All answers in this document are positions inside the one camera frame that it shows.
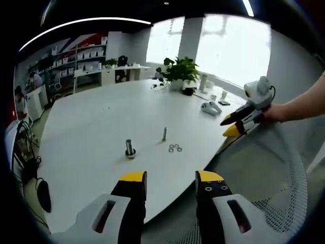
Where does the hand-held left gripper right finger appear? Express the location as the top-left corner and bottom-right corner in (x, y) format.
(195, 170), (267, 244)

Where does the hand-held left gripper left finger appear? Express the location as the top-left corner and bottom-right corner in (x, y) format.
(76, 170), (148, 244)

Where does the thick threaded steel stud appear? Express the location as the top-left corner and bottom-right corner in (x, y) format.
(124, 138), (137, 160)

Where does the person's right hand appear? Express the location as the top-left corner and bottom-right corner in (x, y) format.
(261, 103), (289, 124)

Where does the white game controller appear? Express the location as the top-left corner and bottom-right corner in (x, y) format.
(200, 101), (222, 116)

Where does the white mesh office chair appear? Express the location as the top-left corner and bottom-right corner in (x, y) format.
(210, 119), (309, 244)

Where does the tall white cylinder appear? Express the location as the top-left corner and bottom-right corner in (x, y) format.
(199, 73), (208, 93)

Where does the green potted plant white pot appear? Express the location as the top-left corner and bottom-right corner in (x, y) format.
(155, 56), (202, 92)

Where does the short white ceiling light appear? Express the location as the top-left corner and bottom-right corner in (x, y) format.
(242, 0), (255, 17)

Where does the black computer mouse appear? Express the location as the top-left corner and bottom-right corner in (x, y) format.
(38, 180), (52, 213)

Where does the white background counter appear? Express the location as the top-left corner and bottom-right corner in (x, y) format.
(73, 64), (152, 87)

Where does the small green plant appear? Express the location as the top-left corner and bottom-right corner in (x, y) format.
(101, 58), (119, 70)

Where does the white low cabinet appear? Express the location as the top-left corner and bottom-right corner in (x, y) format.
(25, 84), (49, 120)

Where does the white shelf unit with bins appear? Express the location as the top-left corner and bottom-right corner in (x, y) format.
(47, 35), (109, 90)

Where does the long white ceiling light strip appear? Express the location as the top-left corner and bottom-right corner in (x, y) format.
(17, 17), (152, 53)

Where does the bundle of black cables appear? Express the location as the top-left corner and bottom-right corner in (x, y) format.
(12, 119), (44, 184)

